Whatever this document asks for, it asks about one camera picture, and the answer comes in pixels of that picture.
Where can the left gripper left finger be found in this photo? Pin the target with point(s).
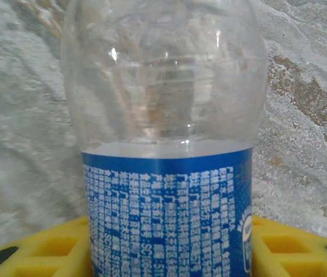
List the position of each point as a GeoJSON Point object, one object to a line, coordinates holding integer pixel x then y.
{"type": "Point", "coordinates": [22, 259]}

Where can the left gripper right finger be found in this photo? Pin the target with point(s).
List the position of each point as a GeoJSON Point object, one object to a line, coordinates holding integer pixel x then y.
{"type": "Point", "coordinates": [296, 259]}

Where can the blue Pepsi label bottle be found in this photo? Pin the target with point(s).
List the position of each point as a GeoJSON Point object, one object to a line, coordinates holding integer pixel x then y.
{"type": "Point", "coordinates": [166, 202]}

